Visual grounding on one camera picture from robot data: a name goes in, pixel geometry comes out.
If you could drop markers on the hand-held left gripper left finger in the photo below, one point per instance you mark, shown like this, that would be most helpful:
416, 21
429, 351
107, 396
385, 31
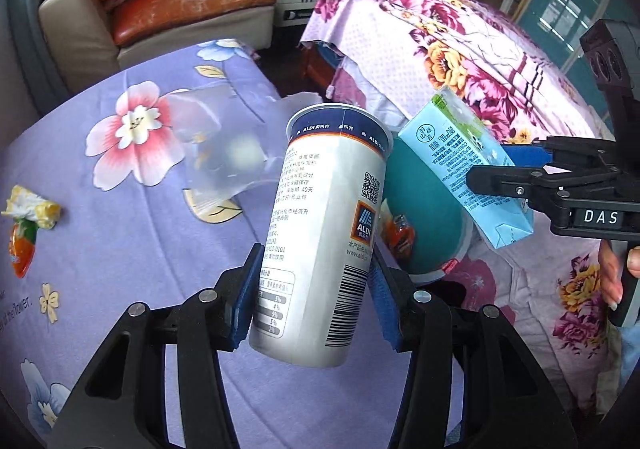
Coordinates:
247, 299

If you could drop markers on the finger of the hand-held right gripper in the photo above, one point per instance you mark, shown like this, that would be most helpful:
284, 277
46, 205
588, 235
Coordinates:
500, 181
525, 154

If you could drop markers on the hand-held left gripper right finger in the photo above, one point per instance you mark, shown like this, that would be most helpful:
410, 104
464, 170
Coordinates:
385, 304

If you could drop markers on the light blue drink carton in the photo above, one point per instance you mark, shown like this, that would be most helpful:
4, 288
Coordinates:
450, 144

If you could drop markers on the teal plastic bin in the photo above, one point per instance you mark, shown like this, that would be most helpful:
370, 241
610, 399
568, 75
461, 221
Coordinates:
430, 229

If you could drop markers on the white paper drink cup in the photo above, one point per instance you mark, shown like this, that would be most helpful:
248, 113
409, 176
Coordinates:
320, 209

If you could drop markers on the person's right hand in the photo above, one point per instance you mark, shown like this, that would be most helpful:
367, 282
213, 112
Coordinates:
611, 274

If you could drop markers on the orange snack packet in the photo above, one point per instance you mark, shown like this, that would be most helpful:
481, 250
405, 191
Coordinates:
22, 254
400, 234

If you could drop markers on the purple floral bed sheet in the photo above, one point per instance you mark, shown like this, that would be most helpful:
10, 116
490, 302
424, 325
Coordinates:
125, 249

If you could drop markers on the pink floral blanket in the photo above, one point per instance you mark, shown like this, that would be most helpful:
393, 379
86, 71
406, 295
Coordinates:
450, 39

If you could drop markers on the wooden cabinet with glass doors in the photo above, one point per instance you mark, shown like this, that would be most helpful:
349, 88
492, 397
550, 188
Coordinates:
565, 4

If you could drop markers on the clear plastic bag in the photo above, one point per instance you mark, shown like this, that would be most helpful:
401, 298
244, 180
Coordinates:
225, 149

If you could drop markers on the person's blue jeans leg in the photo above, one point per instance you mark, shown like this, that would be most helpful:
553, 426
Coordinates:
631, 359

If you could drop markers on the crumpled yellow wrapper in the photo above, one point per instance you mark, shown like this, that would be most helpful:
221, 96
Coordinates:
32, 206

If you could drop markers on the orange leather seat cushion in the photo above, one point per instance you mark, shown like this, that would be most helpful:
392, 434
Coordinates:
190, 9

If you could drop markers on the beige sofa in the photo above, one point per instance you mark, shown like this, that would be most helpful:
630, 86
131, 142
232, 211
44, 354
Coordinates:
75, 29

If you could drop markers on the red wooden bed frame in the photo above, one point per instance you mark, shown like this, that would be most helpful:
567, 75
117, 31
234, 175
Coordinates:
320, 69

